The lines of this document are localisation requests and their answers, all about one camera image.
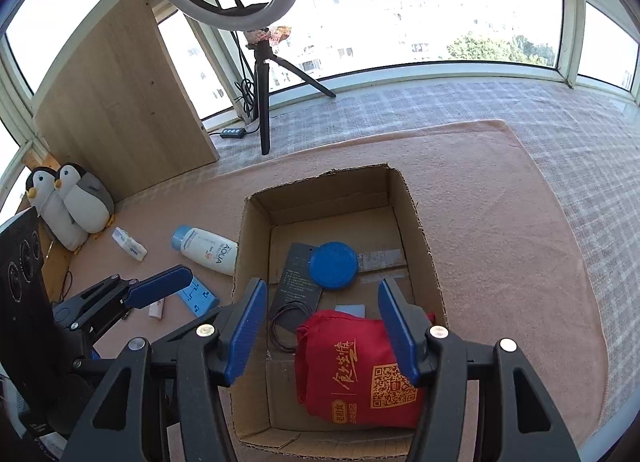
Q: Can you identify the large penguin plush toy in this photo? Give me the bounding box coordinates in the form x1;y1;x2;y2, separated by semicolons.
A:
25;167;88;253

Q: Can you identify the cardboard box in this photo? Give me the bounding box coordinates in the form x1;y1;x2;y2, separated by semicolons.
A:
227;164;449;460

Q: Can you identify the white window frame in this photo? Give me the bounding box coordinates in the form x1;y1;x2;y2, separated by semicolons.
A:
0;0;640;203

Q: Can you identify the brown hair tie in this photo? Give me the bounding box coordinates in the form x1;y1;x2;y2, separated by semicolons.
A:
269;304;311;354

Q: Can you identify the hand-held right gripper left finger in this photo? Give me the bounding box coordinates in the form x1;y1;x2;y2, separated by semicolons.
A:
60;278;268;462

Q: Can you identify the black ring light cable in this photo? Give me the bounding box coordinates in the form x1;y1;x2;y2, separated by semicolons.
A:
207;37;261;140

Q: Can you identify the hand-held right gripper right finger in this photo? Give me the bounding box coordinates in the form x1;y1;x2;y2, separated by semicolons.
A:
378;278;581;462

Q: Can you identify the light wooden board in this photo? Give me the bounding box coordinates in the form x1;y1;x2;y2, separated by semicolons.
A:
32;0;221;203

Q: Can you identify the pink blanket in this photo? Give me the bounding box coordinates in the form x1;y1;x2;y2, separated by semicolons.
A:
65;119;611;462

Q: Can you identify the patterned tissue pack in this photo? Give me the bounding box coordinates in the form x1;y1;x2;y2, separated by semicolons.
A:
111;227;148;261

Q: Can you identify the grey checked cloth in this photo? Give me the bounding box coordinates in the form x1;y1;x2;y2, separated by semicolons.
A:
210;79;640;423

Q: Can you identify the pine plank panel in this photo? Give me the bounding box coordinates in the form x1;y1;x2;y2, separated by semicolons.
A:
15;152;71;303

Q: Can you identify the white lotion bottle blue cap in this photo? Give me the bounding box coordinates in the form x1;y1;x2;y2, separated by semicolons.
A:
171;225;238;277

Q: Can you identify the blue round lid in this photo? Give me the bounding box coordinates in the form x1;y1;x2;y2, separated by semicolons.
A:
308;241;360;291

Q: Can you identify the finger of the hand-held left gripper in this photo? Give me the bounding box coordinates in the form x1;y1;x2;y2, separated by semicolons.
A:
52;264;194;338
150;306;223;348

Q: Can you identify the blue card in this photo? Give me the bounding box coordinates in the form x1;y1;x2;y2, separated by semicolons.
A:
176;278;221;319

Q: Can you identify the small penguin plush toy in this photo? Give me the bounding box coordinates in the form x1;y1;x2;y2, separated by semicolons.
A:
54;162;116;235

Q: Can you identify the red fabric bag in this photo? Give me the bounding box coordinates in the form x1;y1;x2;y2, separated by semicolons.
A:
294;309;437;429

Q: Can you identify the dark grey card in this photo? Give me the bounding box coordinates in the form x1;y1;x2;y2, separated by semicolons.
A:
267;242;323;338

